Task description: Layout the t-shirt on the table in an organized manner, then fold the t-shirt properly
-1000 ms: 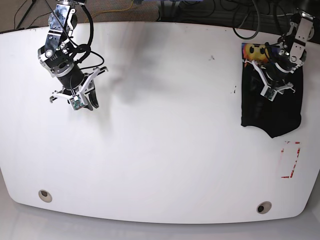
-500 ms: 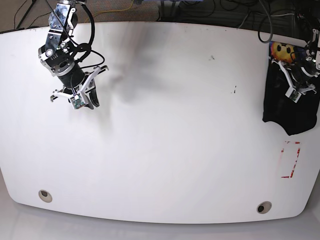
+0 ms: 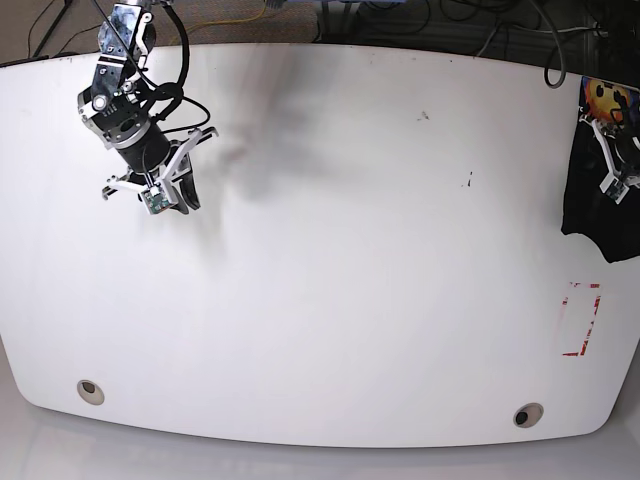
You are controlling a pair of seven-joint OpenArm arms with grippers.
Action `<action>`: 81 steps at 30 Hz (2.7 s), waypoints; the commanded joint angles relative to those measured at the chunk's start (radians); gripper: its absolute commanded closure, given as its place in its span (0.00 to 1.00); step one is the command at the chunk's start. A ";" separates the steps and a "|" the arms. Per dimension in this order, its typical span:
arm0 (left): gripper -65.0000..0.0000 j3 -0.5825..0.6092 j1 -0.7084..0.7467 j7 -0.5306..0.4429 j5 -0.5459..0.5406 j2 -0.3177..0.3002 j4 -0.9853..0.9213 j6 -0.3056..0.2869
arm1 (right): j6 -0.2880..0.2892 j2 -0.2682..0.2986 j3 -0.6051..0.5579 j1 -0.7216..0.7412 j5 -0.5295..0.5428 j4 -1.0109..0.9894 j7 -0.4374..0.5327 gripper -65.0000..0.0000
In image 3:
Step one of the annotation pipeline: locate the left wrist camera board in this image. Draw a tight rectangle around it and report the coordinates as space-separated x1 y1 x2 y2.
600 178 629 205

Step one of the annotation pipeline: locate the left table grommet hole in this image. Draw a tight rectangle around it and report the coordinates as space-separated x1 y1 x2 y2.
77 380 105 406

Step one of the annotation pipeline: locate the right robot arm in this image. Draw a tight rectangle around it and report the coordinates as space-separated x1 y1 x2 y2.
77 1 217 215

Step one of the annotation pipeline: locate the table grommet hole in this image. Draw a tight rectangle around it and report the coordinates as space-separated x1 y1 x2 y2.
77 380 105 406
513 403 544 429

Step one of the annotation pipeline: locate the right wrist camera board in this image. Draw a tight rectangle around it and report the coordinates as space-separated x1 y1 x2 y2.
140 186 176 215

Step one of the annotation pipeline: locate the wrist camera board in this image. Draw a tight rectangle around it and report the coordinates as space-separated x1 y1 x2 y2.
600 178 629 205
140 186 176 215

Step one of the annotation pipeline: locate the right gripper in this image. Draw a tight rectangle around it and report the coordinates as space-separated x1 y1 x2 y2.
101 127 218 214

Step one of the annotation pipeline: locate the right table grommet hole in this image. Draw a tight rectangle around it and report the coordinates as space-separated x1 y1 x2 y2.
513 403 544 429

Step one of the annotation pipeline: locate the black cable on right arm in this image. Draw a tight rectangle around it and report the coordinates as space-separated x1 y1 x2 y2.
92 0 211 134

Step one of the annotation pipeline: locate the yellow cable on floor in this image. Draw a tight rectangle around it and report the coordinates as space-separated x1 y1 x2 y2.
169 0 269 46

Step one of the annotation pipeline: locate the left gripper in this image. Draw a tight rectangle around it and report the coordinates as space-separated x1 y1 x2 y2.
579 115 639 195

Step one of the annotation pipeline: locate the red tape rectangle marking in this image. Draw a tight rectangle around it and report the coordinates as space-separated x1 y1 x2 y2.
555 282 602 358

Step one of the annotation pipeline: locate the black t-shirt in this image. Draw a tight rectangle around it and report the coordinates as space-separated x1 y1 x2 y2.
561 76 639 263

